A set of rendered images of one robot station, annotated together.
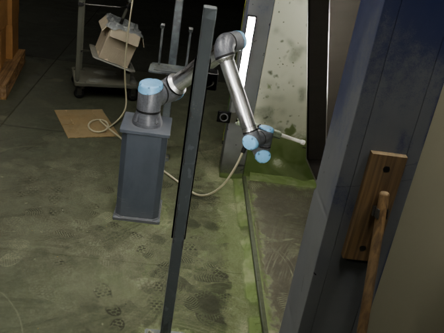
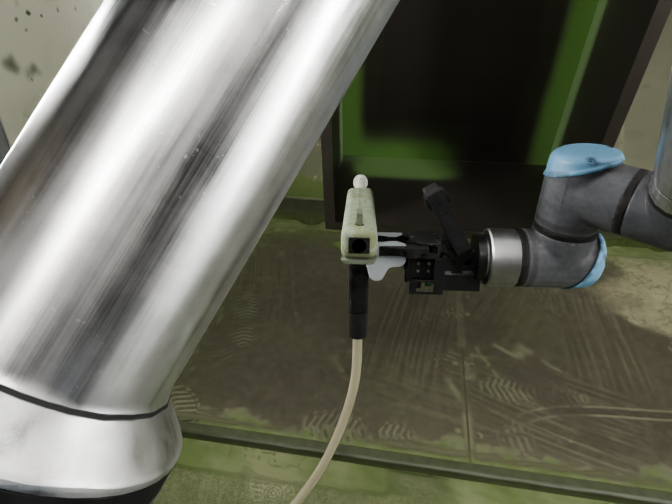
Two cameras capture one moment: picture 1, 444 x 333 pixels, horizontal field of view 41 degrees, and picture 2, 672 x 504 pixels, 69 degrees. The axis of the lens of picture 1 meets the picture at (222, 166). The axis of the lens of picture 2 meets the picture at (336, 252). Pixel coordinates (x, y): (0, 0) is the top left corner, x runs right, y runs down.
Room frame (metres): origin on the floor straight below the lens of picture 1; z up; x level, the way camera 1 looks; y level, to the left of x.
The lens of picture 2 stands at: (3.37, 0.48, 1.06)
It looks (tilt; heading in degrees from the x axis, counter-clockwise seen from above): 32 degrees down; 285
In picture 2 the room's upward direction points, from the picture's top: straight up
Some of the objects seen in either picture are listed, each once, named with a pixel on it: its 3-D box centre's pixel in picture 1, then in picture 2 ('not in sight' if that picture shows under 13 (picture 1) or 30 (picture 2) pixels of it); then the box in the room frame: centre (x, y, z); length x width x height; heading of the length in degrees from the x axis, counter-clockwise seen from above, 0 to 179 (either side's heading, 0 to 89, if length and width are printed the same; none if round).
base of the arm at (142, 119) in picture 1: (147, 115); not in sight; (3.43, 0.51, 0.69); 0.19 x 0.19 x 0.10
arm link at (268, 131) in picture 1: (263, 136); (583, 192); (3.20, -0.22, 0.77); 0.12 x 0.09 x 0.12; 150
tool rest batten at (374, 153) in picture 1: (372, 207); not in sight; (1.27, -0.38, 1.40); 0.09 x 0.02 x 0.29; 96
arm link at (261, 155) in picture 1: (261, 152); (553, 256); (3.22, -0.22, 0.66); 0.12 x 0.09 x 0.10; 13
